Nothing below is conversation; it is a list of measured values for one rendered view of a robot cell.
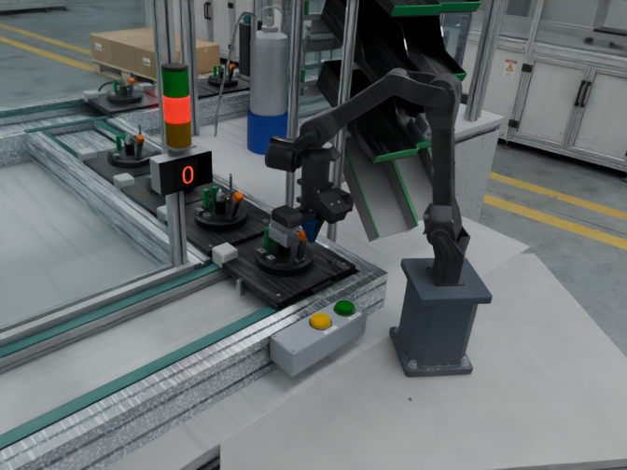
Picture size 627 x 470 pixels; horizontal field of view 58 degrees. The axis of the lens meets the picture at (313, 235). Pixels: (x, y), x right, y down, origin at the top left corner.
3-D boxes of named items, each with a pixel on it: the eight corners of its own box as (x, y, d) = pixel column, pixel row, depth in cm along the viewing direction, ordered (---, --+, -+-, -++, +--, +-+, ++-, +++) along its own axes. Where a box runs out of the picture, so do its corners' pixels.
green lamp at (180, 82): (194, 95, 108) (193, 70, 106) (171, 100, 105) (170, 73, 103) (180, 89, 111) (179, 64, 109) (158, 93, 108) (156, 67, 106)
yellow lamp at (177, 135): (196, 145, 113) (195, 121, 111) (174, 150, 110) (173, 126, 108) (183, 137, 116) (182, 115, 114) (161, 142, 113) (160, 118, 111)
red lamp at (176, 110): (195, 120, 111) (194, 96, 108) (173, 125, 108) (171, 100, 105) (182, 114, 114) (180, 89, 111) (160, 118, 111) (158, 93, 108)
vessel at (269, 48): (293, 113, 216) (298, 7, 197) (264, 119, 207) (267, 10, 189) (270, 103, 225) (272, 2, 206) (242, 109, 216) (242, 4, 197)
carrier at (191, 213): (285, 229, 149) (286, 186, 142) (208, 259, 134) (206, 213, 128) (230, 197, 163) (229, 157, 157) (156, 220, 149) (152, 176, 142)
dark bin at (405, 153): (414, 156, 136) (428, 133, 131) (372, 164, 129) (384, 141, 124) (356, 80, 148) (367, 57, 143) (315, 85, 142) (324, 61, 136)
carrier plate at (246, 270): (355, 271, 133) (355, 264, 132) (276, 311, 118) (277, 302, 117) (288, 231, 148) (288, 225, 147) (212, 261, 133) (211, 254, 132)
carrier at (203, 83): (259, 89, 262) (259, 62, 256) (215, 97, 248) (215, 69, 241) (229, 78, 277) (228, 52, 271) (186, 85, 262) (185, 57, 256)
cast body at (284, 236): (300, 241, 129) (302, 214, 125) (285, 248, 126) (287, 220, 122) (277, 228, 134) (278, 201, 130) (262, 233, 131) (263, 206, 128)
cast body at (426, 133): (433, 145, 142) (446, 124, 137) (421, 146, 140) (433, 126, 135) (415, 121, 146) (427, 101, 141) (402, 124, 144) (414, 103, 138)
